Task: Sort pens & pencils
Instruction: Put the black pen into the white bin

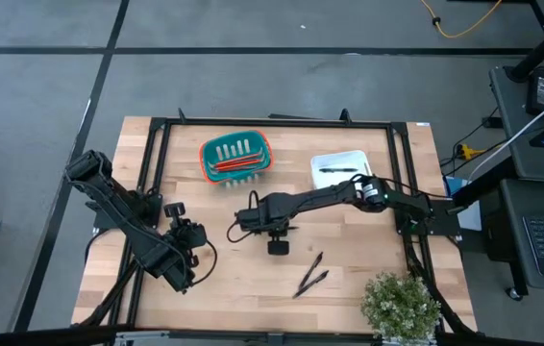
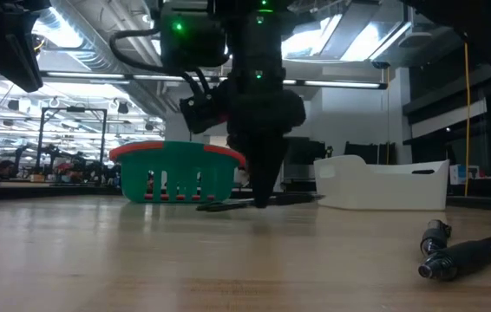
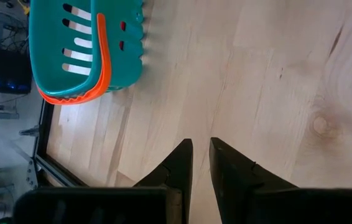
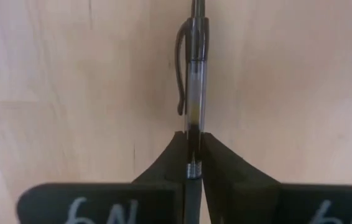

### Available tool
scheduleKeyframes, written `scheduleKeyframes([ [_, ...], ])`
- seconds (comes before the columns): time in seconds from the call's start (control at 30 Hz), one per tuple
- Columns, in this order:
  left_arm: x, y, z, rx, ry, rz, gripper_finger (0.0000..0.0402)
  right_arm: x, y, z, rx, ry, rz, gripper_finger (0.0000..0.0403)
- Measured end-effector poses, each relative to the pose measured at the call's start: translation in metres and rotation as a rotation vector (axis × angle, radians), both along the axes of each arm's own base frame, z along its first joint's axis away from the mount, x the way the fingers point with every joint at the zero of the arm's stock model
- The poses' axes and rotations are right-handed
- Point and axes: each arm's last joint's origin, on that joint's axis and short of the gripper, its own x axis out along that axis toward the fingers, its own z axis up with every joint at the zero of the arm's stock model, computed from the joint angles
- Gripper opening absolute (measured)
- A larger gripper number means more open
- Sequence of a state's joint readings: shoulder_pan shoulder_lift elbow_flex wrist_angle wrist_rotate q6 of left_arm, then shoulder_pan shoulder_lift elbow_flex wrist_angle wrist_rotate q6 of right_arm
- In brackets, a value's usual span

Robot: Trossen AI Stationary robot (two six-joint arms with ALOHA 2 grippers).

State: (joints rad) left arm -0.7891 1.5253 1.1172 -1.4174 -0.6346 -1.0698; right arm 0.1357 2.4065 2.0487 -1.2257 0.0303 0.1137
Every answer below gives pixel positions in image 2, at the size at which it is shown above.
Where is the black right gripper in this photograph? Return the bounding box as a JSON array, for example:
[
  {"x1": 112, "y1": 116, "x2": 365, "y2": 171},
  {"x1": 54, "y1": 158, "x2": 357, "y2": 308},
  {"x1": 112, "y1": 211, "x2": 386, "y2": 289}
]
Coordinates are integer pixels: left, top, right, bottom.
[{"x1": 226, "y1": 80, "x2": 307, "y2": 210}]

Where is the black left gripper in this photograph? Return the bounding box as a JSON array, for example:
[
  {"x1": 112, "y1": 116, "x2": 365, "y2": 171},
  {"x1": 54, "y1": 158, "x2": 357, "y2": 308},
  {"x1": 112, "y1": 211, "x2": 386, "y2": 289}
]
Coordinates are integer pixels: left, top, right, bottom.
[{"x1": 0, "y1": 0, "x2": 52, "y2": 94}]

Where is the teal basket orange rim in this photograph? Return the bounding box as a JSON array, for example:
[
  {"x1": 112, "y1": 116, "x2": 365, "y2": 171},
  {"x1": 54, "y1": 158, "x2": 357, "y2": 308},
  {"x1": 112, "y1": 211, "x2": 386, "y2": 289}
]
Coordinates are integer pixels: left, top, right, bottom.
[{"x1": 108, "y1": 140, "x2": 247, "y2": 205}]

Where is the white plastic bin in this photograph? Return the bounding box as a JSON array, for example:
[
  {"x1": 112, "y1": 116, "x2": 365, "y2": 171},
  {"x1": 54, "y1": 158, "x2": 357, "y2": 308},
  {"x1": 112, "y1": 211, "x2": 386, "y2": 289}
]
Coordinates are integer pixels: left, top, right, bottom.
[{"x1": 312, "y1": 154, "x2": 451, "y2": 212}]

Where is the long ceiling light bar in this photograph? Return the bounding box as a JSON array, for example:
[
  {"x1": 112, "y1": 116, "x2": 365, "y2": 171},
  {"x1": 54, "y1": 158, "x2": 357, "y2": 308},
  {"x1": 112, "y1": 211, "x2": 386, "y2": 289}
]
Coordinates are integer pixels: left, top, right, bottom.
[{"x1": 0, "y1": 68, "x2": 388, "y2": 90}]

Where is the white box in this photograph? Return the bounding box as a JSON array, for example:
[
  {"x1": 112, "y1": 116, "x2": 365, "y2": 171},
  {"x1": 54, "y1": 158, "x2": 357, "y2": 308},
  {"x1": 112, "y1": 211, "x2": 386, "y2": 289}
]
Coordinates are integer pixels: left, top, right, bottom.
[{"x1": 448, "y1": 163, "x2": 481, "y2": 186}]

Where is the black ceiling cord reel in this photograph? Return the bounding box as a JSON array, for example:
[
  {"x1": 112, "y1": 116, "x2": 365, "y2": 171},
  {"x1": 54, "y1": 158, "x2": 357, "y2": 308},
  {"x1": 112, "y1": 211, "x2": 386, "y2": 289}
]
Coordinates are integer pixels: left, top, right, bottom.
[{"x1": 32, "y1": 33, "x2": 48, "y2": 55}]

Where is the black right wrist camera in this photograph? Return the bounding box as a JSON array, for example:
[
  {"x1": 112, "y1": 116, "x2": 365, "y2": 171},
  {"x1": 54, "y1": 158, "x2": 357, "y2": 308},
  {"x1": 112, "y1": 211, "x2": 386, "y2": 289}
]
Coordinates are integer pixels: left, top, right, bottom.
[{"x1": 179, "y1": 83, "x2": 230, "y2": 135}]

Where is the large black station frame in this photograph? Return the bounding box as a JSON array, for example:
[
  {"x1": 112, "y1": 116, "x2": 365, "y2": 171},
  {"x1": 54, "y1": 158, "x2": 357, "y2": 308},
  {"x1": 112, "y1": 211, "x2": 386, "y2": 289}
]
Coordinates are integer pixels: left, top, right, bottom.
[{"x1": 36, "y1": 106, "x2": 108, "y2": 171}]

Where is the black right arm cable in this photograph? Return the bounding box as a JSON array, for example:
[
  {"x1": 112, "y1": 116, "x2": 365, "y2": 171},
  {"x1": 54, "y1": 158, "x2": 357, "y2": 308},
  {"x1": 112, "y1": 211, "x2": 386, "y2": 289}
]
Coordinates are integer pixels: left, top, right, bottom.
[{"x1": 108, "y1": 28, "x2": 212, "y2": 94}]

